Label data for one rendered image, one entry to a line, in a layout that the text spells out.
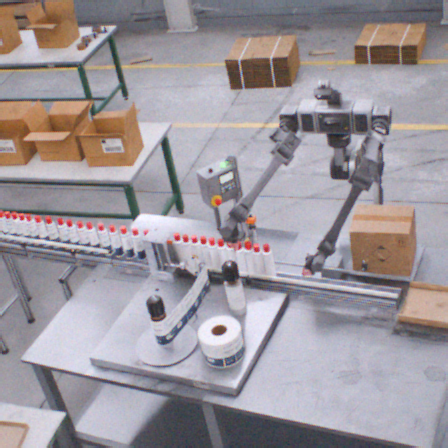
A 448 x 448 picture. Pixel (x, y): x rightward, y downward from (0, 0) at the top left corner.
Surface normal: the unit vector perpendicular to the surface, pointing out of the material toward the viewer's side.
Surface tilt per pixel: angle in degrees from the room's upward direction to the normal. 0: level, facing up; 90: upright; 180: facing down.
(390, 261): 90
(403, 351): 0
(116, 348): 0
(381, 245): 90
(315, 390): 0
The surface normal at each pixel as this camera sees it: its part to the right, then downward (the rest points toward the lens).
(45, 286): -0.17, -0.81
